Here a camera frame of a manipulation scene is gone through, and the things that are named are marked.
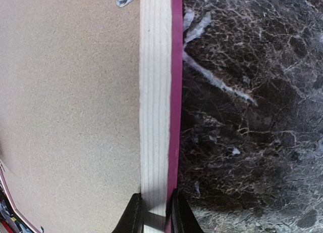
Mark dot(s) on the brown cardboard backing board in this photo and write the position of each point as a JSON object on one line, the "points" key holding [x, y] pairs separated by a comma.
{"points": [[69, 111]]}

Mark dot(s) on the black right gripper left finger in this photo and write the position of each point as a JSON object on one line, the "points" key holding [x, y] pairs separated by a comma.
{"points": [[132, 219]]}

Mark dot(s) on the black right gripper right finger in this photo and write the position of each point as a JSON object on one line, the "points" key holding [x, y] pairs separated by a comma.
{"points": [[182, 217]]}

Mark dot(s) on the light wooden picture frame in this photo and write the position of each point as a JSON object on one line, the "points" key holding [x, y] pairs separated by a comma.
{"points": [[159, 68]]}

